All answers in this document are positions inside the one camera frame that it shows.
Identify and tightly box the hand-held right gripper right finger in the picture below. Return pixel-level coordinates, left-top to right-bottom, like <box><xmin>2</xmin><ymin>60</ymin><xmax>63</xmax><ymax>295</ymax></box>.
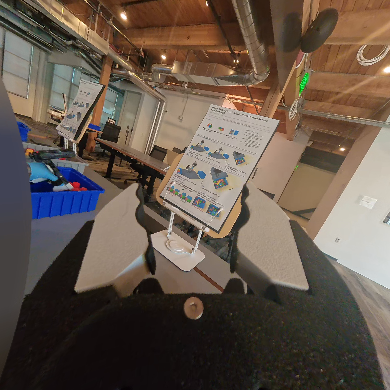
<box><xmin>230</xmin><ymin>183</ymin><xmax>310</xmax><ymax>305</ymax></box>

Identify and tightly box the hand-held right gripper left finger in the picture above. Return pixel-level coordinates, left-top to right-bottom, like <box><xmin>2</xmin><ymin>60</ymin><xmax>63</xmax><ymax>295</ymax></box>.
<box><xmin>75</xmin><ymin>183</ymin><xmax>156</xmax><ymax>294</ymax></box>

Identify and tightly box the person's left hand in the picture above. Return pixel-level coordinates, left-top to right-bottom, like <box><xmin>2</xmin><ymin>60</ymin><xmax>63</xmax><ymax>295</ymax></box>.
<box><xmin>29</xmin><ymin>161</ymin><xmax>59</xmax><ymax>184</ymax></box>

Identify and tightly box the grey plastic bin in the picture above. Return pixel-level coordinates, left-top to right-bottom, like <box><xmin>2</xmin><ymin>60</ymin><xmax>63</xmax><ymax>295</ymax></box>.
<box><xmin>23</xmin><ymin>142</ymin><xmax>89</xmax><ymax>175</ymax></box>

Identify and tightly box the instruction board on stand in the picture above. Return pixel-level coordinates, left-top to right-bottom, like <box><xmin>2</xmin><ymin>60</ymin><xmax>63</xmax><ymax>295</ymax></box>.
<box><xmin>56</xmin><ymin>80</ymin><xmax>106</xmax><ymax>153</ymax></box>

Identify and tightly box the white tablet stand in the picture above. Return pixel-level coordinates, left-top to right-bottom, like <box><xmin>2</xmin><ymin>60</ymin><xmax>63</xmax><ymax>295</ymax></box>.
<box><xmin>149</xmin><ymin>210</ymin><xmax>211</xmax><ymax>272</ymax></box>

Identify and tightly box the long brown office table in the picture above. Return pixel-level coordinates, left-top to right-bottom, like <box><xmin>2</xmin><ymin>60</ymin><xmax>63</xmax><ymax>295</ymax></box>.
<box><xmin>94</xmin><ymin>137</ymin><xmax>172</xmax><ymax>184</ymax></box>

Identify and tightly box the wooden backing board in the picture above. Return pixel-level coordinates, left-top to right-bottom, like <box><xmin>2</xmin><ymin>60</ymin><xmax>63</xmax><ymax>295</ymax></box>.
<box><xmin>156</xmin><ymin>152</ymin><xmax>244</xmax><ymax>239</ymax></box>

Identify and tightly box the window roller blind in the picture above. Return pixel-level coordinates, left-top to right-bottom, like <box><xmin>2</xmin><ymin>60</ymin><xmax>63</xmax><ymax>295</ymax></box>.
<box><xmin>2</xmin><ymin>30</ymin><xmax>33</xmax><ymax>99</ymax></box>

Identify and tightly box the printed instruction sheet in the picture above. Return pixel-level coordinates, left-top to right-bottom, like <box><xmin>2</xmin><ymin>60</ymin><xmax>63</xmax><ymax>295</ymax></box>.
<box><xmin>159</xmin><ymin>104</ymin><xmax>280</xmax><ymax>233</ymax></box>

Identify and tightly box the green exit sign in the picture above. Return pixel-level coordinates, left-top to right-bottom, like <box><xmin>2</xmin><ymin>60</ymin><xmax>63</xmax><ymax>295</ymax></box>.
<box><xmin>297</xmin><ymin>71</ymin><xmax>311</xmax><ymax>97</ymax></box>

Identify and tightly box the black round ceiling speaker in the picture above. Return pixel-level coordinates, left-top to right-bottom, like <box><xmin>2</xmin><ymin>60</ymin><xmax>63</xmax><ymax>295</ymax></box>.
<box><xmin>301</xmin><ymin>8</ymin><xmax>339</xmax><ymax>54</ymax></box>

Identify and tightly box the thin metal duct pipe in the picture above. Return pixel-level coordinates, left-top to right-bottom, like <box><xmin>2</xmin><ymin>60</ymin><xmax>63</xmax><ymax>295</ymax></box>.
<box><xmin>107</xmin><ymin>49</ymin><xmax>167</xmax><ymax>154</ymax></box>

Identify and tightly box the rectangular metal air duct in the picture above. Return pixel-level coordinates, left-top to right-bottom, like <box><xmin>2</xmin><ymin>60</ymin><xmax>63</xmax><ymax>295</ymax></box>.
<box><xmin>151</xmin><ymin>61</ymin><xmax>254</xmax><ymax>88</ymax></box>

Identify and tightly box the round spiral metal duct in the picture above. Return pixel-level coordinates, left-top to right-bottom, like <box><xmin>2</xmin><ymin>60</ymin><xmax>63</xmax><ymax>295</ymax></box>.
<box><xmin>232</xmin><ymin>0</ymin><xmax>271</xmax><ymax>86</ymax></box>

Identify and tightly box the large white cable coil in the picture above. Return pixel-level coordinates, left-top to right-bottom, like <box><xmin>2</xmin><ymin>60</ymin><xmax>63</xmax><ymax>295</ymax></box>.
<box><xmin>356</xmin><ymin>45</ymin><xmax>390</xmax><ymax>66</ymax></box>

